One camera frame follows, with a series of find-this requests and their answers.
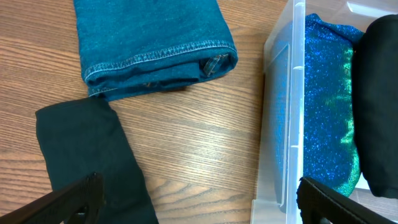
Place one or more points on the sparkly blue cloth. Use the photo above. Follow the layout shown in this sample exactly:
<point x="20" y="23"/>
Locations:
<point x="329" y="154"/>

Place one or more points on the clear plastic storage bin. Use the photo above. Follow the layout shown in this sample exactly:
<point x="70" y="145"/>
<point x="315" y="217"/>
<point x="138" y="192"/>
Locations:
<point x="281" y="149"/>

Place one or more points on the folded blue denim jeans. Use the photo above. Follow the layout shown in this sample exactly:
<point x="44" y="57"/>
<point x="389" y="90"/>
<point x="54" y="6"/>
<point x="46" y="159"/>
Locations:
<point x="135" y="47"/>

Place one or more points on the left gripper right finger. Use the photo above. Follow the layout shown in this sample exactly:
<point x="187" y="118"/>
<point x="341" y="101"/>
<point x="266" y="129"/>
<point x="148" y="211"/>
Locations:
<point x="321" y="204"/>

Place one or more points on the black cloth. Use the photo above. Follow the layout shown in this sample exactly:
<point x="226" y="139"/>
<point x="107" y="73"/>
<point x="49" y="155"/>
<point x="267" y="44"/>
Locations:
<point x="374" y="95"/>
<point x="84" y="136"/>

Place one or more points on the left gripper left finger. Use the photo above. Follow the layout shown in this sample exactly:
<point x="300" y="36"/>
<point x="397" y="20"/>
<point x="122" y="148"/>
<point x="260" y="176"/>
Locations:
<point x="79" y="202"/>

